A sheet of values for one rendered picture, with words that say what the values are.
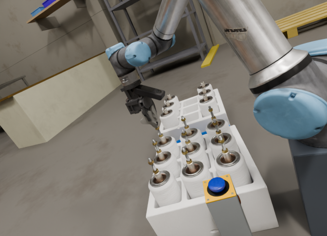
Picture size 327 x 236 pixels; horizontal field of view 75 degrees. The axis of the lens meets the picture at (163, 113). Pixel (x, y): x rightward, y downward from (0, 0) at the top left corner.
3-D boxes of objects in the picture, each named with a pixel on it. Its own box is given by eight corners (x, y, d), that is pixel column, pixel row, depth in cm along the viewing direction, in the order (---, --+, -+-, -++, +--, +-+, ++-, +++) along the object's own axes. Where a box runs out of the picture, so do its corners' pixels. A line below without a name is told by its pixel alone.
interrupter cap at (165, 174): (172, 169, 74) (171, 168, 74) (168, 186, 68) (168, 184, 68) (153, 173, 77) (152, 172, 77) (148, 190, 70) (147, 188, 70)
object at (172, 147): (188, 177, 95) (173, 145, 88) (169, 182, 97) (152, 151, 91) (189, 163, 103) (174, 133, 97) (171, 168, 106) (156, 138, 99)
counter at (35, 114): (123, 82, 441) (106, 50, 416) (43, 144, 269) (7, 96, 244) (99, 90, 472) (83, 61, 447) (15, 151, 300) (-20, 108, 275)
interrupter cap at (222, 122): (227, 119, 89) (227, 118, 89) (222, 130, 84) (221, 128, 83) (210, 120, 94) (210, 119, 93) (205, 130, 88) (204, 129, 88)
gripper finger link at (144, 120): (147, 129, 93) (138, 111, 90) (158, 127, 90) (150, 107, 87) (144, 133, 90) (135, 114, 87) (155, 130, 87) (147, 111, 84)
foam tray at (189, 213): (244, 154, 103) (234, 124, 96) (279, 227, 67) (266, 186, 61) (170, 176, 111) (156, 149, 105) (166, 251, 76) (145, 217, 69)
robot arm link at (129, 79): (138, 67, 84) (129, 74, 77) (143, 77, 85) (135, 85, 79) (123, 72, 87) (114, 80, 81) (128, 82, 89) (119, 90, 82)
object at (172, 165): (175, 204, 84) (156, 170, 77) (165, 191, 92) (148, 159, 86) (194, 190, 86) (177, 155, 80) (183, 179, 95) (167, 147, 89)
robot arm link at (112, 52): (109, 47, 73) (100, 51, 79) (124, 76, 77) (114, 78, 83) (127, 39, 77) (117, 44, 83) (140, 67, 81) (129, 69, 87)
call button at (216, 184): (225, 180, 52) (222, 174, 51) (228, 192, 48) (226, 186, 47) (209, 185, 53) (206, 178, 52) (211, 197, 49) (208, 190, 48)
